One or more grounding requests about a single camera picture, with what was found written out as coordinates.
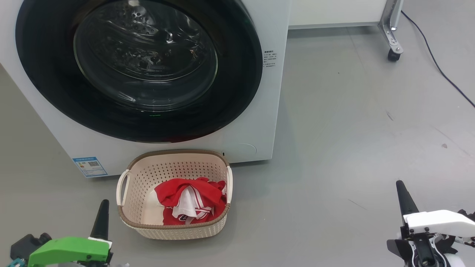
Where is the black floor cable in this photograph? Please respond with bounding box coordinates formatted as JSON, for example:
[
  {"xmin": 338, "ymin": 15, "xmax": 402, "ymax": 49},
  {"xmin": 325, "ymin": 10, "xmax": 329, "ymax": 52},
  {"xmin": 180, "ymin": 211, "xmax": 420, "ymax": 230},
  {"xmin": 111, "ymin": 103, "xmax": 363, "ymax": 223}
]
[{"xmin": 401, "ymin": 10, "xmax": 475, "ymax": 108}]

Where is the cream perforated laundry basket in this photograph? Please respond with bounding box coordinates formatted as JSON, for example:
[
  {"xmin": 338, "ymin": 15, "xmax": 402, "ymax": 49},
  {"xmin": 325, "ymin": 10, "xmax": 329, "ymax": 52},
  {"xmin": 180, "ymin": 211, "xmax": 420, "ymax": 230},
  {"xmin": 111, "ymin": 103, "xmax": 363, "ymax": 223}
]
[{"xmin": 116, "ymin": 149, "xmax": 233, "ymax": 240}]

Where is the white front-load washing machine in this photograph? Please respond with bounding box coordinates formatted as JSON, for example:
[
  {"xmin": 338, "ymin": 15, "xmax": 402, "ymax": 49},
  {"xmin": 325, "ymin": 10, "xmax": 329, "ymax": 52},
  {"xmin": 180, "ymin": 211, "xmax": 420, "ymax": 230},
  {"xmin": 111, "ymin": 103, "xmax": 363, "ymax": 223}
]
[{"xmin": 0, "ymin": 0, "xmax": 292, "ymax": 178}]

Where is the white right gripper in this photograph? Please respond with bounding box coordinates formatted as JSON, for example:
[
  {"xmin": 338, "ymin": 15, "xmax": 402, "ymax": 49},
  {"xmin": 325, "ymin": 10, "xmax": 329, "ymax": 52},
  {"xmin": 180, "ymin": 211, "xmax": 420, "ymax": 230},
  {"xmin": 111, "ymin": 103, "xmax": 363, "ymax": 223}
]
[{"xmin": 396, "ymin": 180, "xmax": 475, "ymax": 238}]

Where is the red and white garment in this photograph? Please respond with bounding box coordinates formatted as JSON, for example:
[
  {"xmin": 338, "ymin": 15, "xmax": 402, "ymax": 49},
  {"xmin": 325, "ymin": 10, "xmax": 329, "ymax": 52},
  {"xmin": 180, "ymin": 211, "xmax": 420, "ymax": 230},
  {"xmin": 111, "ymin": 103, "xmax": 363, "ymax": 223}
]
[{"xmin": 154, "ymin": 177, "xmax": 227, "ymax": 225}]

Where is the blue energy label sticker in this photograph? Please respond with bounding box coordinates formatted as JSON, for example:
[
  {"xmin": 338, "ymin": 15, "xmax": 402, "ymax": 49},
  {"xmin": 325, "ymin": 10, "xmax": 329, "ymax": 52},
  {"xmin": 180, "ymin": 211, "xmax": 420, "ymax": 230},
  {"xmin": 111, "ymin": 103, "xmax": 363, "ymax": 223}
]
[{"xmin": 72, "ymin": 156, "xmax": 108, "ymax": 178}]

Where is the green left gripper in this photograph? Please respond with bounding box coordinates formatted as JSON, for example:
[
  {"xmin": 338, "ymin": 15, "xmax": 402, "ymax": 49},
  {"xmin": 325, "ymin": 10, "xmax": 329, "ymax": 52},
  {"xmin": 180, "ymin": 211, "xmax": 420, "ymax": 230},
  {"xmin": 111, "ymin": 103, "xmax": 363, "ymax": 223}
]
[{"xmin": 28, "ymin": 200, "xmax": 114, "ymax": 267}]

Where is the dark washing machine door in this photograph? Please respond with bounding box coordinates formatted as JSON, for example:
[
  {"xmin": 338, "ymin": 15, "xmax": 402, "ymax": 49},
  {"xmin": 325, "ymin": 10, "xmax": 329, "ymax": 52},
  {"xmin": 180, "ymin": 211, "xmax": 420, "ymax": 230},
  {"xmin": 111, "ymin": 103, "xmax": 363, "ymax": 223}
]
[{"xmin": 16, "ymin": 0, "xmax": 263, "ymax": 144}]

